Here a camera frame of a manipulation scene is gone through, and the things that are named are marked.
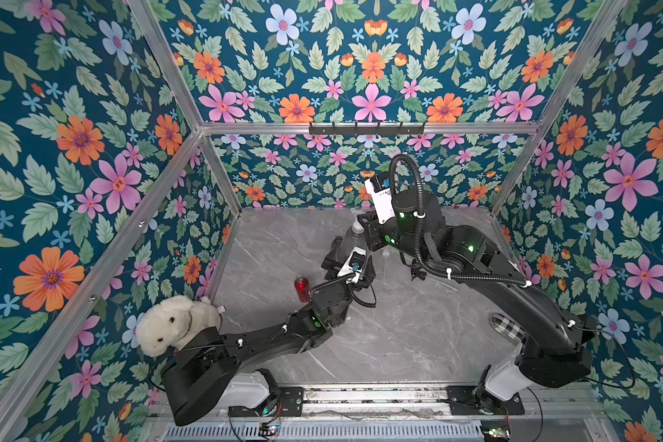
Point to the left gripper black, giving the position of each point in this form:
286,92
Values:
365,277

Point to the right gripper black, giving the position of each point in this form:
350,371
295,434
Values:
373,229

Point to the clear plastic spray bottle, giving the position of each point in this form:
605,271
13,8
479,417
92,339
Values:
356,237

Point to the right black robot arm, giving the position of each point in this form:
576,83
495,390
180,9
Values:
552,349

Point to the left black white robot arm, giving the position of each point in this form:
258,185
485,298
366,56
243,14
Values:
195,379

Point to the small red object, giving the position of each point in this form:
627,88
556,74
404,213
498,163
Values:
301,285

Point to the striped oblong case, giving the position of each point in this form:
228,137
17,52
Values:
513,332

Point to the cream plush teddy bear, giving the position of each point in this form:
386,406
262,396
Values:
174,322

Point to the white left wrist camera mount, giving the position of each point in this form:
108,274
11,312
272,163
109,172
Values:
354,267

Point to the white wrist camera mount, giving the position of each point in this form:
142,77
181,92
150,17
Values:
354,267
381,195

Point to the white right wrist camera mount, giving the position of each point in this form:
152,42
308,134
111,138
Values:
381,195

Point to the black metal ceiling bracket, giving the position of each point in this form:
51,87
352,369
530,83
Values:
365,129

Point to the metal base rail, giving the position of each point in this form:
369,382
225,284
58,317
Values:
440,411

